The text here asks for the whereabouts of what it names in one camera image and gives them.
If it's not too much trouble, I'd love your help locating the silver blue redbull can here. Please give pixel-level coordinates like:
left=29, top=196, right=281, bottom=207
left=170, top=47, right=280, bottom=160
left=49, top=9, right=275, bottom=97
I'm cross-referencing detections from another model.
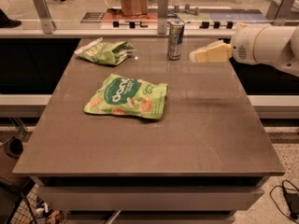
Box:
left=167, top=20, right=185, bottom=61

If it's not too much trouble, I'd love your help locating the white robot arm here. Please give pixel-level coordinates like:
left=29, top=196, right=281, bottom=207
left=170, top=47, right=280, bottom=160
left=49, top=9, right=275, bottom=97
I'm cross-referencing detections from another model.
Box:
left=189, top=22, right=299, bottom=77

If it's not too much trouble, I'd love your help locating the grey metal bracket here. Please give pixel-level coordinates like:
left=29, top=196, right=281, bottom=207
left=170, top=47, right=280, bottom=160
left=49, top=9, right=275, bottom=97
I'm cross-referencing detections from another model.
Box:
left=273, top=0, right=295, bottom=26
left=157, top=0, right=168, bottom=35
left=33, top=0, right=56, bottom=35

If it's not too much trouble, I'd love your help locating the grey metal bracket left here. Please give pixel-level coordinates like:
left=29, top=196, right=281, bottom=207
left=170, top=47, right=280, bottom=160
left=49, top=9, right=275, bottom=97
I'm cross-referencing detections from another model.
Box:
left=33, top=0, right=56, bottom=35

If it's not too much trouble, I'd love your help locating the crumpled green chip bag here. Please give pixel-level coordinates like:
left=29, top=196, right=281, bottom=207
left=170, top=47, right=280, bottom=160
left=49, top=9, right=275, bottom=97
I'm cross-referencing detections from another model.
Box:
left=74, top=38, right=135, bottom=66

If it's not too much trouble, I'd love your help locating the black power adapter with cable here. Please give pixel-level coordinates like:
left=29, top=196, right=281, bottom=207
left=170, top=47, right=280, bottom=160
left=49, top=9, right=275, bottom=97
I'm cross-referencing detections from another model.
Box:
left=269, top=179, right=299, bottom=224

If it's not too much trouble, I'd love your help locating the black wire cart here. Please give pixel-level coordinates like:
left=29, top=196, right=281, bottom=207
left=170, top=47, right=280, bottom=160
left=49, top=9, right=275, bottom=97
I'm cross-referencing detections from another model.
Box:
left=0, top=177, right=37, bottom=224

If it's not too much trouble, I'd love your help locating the grey metal bracket middle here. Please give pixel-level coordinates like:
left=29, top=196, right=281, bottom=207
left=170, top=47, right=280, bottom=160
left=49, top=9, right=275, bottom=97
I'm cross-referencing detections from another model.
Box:
left=157, top=0, right=168, bottom=35

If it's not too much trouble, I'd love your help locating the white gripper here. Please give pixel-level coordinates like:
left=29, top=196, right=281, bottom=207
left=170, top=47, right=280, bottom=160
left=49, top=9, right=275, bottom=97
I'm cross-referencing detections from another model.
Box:
left=189, top=25, right=259, bottom=64

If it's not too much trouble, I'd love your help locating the green snack bag front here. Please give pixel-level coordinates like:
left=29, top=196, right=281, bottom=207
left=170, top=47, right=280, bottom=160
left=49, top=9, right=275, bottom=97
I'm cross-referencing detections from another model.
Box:
left=83, top=74, right=168, bottom=119

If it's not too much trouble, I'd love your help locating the grey metal bracket right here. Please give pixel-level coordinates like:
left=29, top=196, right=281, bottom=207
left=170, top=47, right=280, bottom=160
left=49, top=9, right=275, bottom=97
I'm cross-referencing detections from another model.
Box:
left=273, top=0, right=295, bottom=26

